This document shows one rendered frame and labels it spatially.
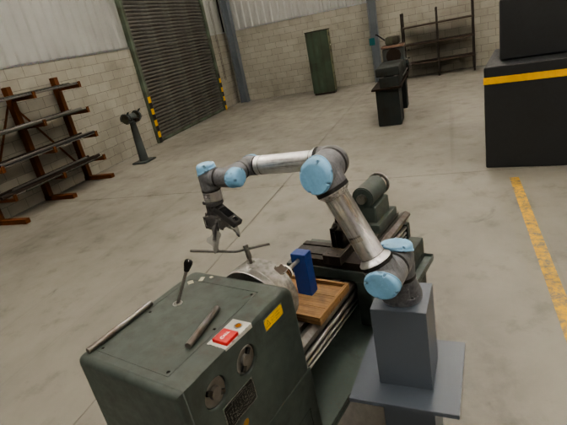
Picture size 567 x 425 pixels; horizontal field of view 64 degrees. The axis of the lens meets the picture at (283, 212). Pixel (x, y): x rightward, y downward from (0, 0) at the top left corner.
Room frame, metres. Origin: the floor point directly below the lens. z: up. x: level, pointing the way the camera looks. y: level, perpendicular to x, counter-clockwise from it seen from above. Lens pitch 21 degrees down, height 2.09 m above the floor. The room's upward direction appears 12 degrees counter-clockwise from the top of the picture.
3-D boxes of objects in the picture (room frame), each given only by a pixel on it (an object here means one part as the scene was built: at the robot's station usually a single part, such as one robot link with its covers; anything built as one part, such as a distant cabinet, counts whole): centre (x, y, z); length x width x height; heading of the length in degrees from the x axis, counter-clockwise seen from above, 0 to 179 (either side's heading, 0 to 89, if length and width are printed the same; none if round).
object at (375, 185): (2.64, -0.56, 1.01); 0.30 x 0.20 x 0.29; 143
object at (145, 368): (1.34, 0.39, 1.06); 0.59 x 0.48 x 0.39; 143
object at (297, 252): (1.95, -0.04, 1.00); 0.08 x 0.06 x 0.23; 53
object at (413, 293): (1.44, -0.37, 1.15); 0.15 x 0.15 x 0.10
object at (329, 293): (1.91, -0.01, 0.89); 0.36 x 0.30 x 0.04; 53
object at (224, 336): (1.18, 0.25, 1.26); 0.06 x 0.06 x 0.02; 53
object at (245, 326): (1.21, 0.24, 1.23); 0.13 x 0.08 x 0.06; 143
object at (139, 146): (10.10, 2.81, 0.57); 0.47 x 0.37 x 1.14; 157
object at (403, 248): (1.44, -0.37, 1.27); 0.13 x 0.12 x 0.14; 147
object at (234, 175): (1.66, 0.16, 1.63); 0.11 x 0.11 x 0.08; 57
